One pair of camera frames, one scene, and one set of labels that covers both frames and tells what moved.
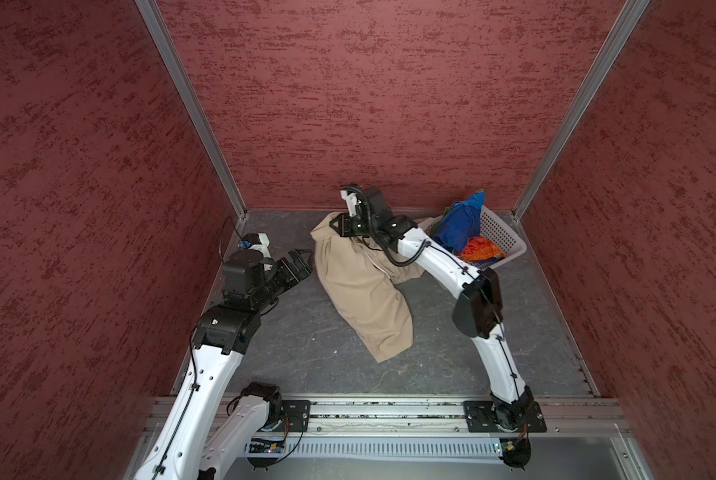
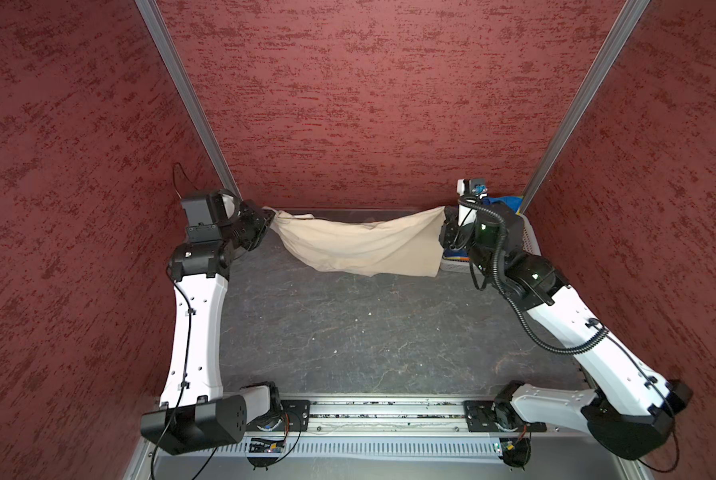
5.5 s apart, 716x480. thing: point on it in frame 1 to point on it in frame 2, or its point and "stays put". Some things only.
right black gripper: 346,224 to 451,225
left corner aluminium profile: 193,102 stays put
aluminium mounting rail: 451,417 stays put
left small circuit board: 265,445 stays put
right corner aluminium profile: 629,18 stays put
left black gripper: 292,278 to 262,218
